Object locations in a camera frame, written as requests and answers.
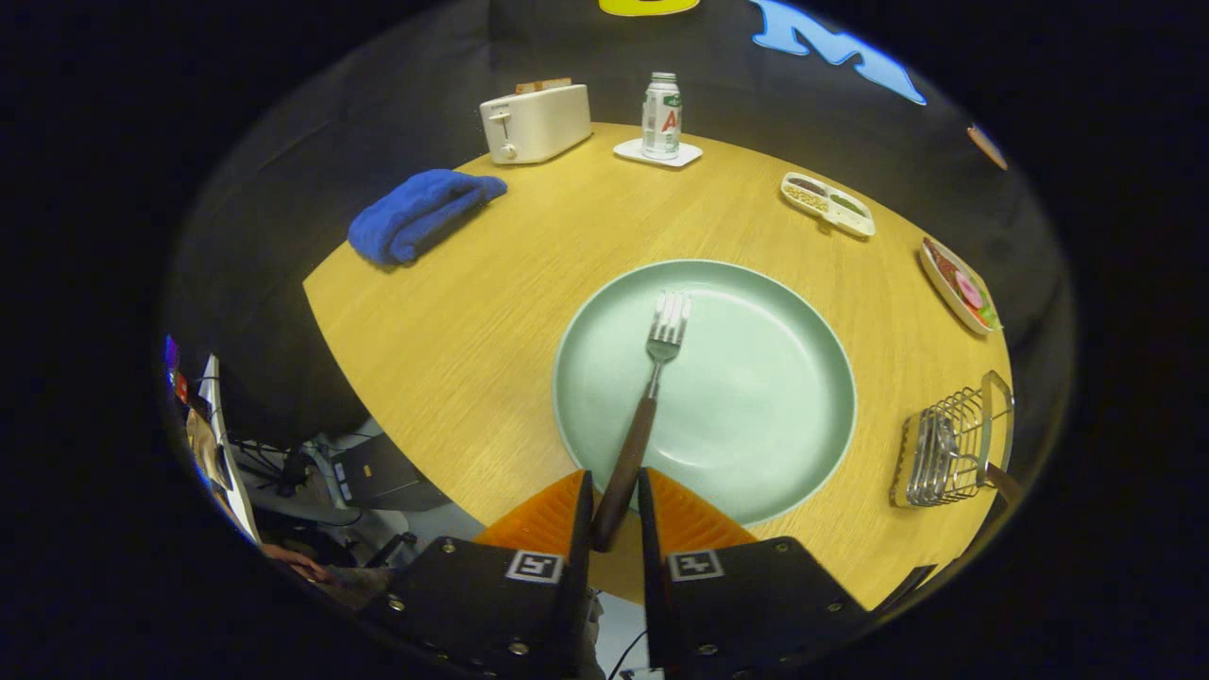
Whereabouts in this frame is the blue folded towel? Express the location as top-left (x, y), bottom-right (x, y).
top-left (348, 169), bottom-right (508, 266)

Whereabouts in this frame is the white drink bottle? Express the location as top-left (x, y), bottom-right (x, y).
top-left (641, 72), bottom-right (683, 161)

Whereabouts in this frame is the white divided dish with beans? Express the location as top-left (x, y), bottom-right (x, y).
top-left (780, 172), bottom-right (877, 238)

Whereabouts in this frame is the white square coaster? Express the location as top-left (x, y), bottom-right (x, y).
top-left (613, 138), bottom-right (704, 169)

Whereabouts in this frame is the metal wire basket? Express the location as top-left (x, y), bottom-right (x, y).
top-left (889, 370), bottom-right (1016, 509)

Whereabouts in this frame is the black device box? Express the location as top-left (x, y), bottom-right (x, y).
top-left (326, 434), bottom-right (450, 511)

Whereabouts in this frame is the white toaster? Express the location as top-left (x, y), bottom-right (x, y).
top-left (479, 83), bottom-right (593, 166)

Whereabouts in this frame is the black backdrop cloth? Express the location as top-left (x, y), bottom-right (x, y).
top-left (161, 0), bottom-right (1078, 492)

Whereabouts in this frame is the white plate with food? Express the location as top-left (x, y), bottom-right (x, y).
top-left (919, 236), bottom-right (1002, 336)

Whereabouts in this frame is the pale green plate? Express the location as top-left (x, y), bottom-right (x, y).
top-left (552, 259), bottom-right (858, 528)

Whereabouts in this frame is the fork with brown handle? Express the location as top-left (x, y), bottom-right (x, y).
top-left (591, 290), bottom-right (693, 553)

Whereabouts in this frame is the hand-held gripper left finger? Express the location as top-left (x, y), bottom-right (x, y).
top-left (359, 467), bottom-right (596, 680)

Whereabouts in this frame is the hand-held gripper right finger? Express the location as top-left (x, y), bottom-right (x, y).
top-left (638, 466), bottom-right (872, 680)

